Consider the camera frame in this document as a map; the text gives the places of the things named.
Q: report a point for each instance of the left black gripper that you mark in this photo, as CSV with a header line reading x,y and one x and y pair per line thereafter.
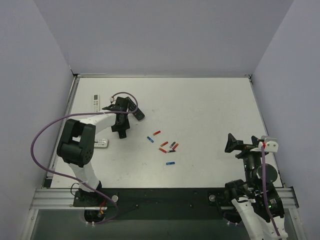
x,y
120,107

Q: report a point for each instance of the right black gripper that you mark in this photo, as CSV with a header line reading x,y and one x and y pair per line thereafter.
x,y
246,149

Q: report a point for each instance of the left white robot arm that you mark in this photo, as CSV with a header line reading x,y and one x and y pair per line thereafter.
x,y
77,142

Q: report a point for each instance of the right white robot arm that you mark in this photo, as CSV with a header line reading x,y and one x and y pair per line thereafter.
x,y
255,201

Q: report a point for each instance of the white remote lying sideways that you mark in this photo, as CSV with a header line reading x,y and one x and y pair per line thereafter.
x,y
101,143

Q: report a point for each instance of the black TV remote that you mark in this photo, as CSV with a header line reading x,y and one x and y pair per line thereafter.
x,y
132,107

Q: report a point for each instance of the white air conditioner remote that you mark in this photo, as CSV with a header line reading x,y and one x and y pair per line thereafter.
x,y
96,103

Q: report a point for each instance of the blue battery left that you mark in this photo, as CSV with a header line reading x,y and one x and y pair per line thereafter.
x,y
150,139

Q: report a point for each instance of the red battery lower left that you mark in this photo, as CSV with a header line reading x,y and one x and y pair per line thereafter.
x,y
161,149

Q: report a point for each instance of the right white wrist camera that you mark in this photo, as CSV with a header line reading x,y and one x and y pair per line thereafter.
x,y
270,144

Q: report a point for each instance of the aluminium frame rail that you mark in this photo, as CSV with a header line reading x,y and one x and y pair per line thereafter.
x,y
62,199

